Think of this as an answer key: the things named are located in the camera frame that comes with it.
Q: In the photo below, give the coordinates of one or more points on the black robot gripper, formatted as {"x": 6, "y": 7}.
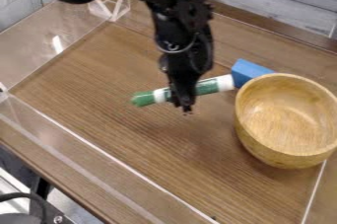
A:
{"x": 185, "y": 61}

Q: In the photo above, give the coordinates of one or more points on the green Expo marker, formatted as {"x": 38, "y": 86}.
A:
{"x": 207, "y": 86}

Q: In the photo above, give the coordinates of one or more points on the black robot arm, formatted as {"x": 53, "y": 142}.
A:
{"x": 179, "y": 16}

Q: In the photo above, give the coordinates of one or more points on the brown wooden bowl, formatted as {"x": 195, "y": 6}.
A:
{"x": 285, "y": 117}

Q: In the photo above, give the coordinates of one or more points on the blue foam block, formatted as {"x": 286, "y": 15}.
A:
{"x": 245, "y": 70}

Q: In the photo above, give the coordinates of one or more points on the black metal stand base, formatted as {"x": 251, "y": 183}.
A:
{"x": 49, "y": 215}

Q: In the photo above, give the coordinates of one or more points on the clear acrylic tray wall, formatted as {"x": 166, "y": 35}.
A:
{"x": 137, "y": 165}

